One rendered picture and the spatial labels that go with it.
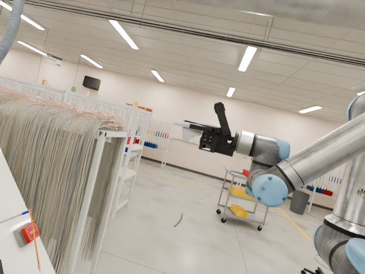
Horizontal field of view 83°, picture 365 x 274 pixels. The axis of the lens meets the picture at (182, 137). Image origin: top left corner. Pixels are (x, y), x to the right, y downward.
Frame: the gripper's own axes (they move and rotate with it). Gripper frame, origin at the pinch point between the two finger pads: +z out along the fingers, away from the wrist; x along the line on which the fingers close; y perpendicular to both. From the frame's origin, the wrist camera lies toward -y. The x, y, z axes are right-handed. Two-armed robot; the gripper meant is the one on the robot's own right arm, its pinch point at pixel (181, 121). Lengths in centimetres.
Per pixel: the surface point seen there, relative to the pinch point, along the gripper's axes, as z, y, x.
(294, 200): -238, 207, 597
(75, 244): 50, 82, 20
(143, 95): 379, 1, 753
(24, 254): 34, 49, -24
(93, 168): 50, 39, 26
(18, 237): 37, 44, -24
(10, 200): 45, 36, -22
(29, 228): 36, 42, -22
